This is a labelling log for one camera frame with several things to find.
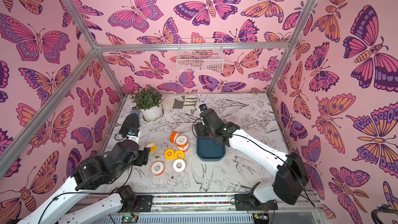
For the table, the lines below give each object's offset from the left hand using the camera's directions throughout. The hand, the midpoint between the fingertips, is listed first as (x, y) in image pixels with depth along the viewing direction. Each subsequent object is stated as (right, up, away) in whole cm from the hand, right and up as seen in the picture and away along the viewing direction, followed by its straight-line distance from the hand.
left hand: (145, 146), depth 70 cm
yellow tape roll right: (+12, -9, +19) cm, 24 cm away
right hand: (+24, +8, +10) cm, 27 cm away
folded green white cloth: (+9, +22, +45) cm, 51 cm away
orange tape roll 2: (+15, -6, +20) cm, 26 cm away
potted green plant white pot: (-5, +22, +20) cm, 30 cm away
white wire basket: (+24, +51, +27) cm, 62 cm away
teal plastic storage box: (+29, -7, +18) cm, 35 cm away
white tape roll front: (+13, -13, +14) cm, 23 cm away
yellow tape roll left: (+7, -9, +19) cm, 22 cm away
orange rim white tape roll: (+1, -16, +15) cm, 22 cm away
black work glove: (-21, +8, +32) cm, 39 cm away
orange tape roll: (+8, +1, +20) cm, 22 cm away
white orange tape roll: (+14, -2, +21) cm, 25 cm away
